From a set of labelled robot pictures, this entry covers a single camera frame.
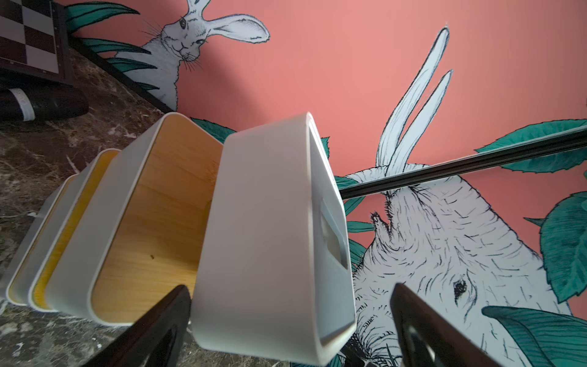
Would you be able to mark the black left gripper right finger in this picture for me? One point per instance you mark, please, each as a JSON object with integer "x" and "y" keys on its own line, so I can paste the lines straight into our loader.
{"x": 426, "y": 339}

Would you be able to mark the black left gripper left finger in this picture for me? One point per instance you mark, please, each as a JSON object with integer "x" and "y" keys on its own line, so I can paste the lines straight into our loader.
{"x": 153, "y": 340}

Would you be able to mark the large bamboo lid tissue box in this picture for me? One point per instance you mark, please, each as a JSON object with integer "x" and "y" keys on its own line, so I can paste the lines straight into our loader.
{"x": 142, "y": 232}

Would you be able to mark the grey lid tissue box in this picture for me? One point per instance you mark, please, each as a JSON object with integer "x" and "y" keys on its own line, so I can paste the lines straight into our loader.
{"x": 275, "y": 276}

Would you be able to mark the yellow lid tissue box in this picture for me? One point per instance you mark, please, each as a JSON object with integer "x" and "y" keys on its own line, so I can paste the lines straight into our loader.
{"x": 77, "y": 198}

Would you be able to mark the white bottom tissue box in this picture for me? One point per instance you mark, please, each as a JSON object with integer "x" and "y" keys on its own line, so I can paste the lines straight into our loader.
{"x": 21, "y": 275}

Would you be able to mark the folding chess board box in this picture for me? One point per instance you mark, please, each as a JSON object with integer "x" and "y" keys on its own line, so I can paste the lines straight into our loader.
{"x": 34, "y": 42}

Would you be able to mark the black corner frame post right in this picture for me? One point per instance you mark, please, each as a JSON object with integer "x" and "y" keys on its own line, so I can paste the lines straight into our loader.
{"x": 561, "y": 142}

